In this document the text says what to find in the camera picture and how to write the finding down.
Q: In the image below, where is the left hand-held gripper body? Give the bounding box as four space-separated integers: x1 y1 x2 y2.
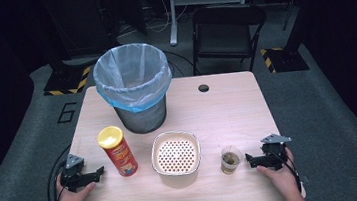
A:
57 151 91 194

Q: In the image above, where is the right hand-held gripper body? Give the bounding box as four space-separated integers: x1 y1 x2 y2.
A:
259 131 296 173

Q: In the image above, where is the wet tea leaves clump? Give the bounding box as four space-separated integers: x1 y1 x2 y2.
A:
222 151 242 168

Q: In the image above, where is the clear plastic cup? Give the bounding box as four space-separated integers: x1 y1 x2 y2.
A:
219 143 245 176

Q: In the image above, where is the red chip can yellow lid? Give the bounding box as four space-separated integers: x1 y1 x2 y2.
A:
96 123 140 180

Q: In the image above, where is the grey mesh trash bin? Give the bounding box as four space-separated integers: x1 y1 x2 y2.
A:
111 93 172 137

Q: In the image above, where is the white square strainer container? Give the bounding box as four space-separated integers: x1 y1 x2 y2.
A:
148 128 206 192

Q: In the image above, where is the translucent blue trash bag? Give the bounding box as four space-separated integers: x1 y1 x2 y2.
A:
90 39 176 118

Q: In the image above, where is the person's right hand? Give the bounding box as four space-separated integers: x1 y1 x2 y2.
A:
254 145 304 201

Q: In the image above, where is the black folding chair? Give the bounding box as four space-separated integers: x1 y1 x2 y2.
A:
186 0 274 79

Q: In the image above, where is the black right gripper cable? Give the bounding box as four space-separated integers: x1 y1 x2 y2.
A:
264 143 303 196

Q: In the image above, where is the black yellow striped base plate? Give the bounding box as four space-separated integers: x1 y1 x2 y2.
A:
40 63 96 99
258 43 311 76

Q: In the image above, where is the black floor cable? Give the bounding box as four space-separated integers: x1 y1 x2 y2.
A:
160 46 199 80

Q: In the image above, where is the white floor cable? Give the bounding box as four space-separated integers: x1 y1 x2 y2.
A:
142 0 191 36

